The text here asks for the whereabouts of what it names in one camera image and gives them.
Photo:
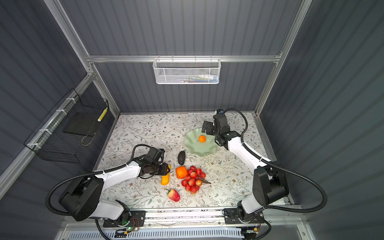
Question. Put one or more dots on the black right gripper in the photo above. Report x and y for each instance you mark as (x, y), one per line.
(210, 124)

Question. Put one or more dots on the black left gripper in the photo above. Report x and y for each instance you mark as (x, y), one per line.
(164, 171)

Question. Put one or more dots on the small orange tangerine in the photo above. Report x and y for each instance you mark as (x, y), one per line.
(202, 139)

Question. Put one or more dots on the dark avocado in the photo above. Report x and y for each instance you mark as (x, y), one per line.
(181, 158)

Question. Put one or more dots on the orange bell pepper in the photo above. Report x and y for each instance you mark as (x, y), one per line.
(181, 172)

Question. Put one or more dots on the red yellow apple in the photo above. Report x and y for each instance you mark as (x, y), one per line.
(173, 195)

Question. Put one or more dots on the red grape bunch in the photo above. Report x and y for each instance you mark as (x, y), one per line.
(193, 182)

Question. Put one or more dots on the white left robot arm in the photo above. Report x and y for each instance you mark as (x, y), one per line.
(82, 197)

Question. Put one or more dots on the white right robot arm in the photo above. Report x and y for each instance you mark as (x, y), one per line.
(269, 183)

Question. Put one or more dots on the green wavy fruit bowl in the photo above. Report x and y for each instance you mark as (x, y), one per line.
(201, 149)

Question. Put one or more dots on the floral table mat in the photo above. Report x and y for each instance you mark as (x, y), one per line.
(231, 180)

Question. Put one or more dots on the markers in white basket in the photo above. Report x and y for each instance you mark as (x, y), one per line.
(200, 79)

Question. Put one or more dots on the yellow green tube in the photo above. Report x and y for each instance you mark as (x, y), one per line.
(102, 115)

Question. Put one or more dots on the black pad in basket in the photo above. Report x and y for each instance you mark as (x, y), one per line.
(82, 124)

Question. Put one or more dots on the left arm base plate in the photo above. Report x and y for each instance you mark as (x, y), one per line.
(132, 218)

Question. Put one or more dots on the white wire mesh basket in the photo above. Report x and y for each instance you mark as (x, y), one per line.
(168, 70)

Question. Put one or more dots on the black wire basket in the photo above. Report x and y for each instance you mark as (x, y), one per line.
(68, 134)

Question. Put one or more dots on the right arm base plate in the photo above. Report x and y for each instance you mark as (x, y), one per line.
(235, 216)

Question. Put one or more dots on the aluminium mounting rail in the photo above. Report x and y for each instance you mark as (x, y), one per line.
(210, 217)

